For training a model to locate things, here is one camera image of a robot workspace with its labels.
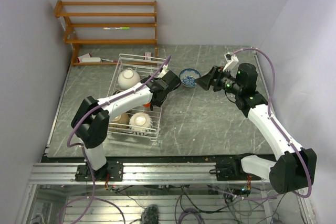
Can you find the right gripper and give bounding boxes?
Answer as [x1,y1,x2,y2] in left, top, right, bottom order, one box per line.
[195,66,243,95]

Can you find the blue patterned white bowl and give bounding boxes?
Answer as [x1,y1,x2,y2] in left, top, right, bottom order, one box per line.
[179,68,201,88]

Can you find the white bowl with leaf pattern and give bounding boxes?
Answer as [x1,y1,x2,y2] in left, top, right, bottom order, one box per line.
[129,112,153,136]

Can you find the beige brown ceramic bowl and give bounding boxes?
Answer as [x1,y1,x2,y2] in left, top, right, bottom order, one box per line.
[109,113,129,132]

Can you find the black glazed patterned bowl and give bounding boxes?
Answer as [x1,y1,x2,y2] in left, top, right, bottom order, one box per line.
[113,89,123,95]

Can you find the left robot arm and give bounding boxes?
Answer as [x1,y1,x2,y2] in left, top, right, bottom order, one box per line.
[67,70,181,180]

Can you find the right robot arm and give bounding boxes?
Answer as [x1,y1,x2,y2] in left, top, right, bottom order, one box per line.
[195,63,317,198]

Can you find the wooden shelf rack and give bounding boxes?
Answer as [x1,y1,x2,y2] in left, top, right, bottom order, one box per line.
[54,0,159,66]

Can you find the red white package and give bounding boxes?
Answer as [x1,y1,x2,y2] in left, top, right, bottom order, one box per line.
[144,52,152,60]

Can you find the green white marker pen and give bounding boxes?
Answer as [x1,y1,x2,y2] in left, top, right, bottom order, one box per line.
[103,27,130,30]

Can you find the white box on shelf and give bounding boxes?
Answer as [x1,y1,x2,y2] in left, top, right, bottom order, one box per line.
[78,53,102,63]

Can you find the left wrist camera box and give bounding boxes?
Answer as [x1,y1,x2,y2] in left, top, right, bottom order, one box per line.
[159,65,169,78]

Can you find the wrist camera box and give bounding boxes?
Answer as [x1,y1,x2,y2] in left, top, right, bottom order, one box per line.
[223,52,239,71]
[159,65,169,78]

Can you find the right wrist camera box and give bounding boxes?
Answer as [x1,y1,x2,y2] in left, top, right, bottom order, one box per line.
[223,52,239,71]

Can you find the white wire dish rack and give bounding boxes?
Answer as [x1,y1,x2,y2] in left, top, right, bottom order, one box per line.
[107,54,168,141]

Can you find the pink handled tool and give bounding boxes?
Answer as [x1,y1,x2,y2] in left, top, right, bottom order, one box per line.
[101,58,118,63]

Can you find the aluminium rail frame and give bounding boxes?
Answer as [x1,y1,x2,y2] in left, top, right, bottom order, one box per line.
[27,155,305,185]

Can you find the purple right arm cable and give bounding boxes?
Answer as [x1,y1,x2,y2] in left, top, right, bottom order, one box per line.
[209,47,314,201]

